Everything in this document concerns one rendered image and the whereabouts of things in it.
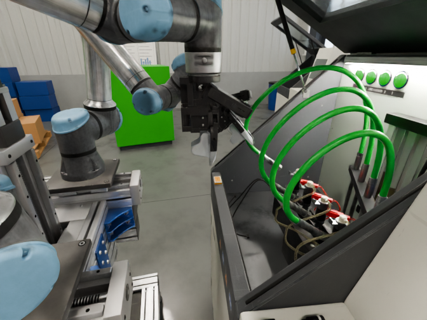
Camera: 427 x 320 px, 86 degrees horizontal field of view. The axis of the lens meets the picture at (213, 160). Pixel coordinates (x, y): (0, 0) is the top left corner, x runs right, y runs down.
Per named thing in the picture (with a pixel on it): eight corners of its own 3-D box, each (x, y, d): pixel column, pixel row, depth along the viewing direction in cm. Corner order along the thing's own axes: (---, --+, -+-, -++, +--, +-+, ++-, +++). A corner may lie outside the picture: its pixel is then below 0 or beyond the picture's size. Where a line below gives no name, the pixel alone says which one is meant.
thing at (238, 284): (211, 200, 113) (211, 172, 107) (220, 200, 114) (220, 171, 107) (232, 342, 57) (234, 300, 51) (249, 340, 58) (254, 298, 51)
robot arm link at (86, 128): (50, 152, 80) (38, 113, 74) (81, 140, 92) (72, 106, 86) (78, 156, 77) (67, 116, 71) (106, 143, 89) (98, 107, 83)
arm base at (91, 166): (54, 183, 80) (46, 157, 75) (69, 165, 93) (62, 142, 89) (101, 179, 83) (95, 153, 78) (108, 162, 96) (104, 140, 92)
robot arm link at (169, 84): (143, 100, 75) (162, 75, 70) (159, 94, 85) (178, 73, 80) (159, 117, 76) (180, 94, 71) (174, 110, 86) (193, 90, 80)
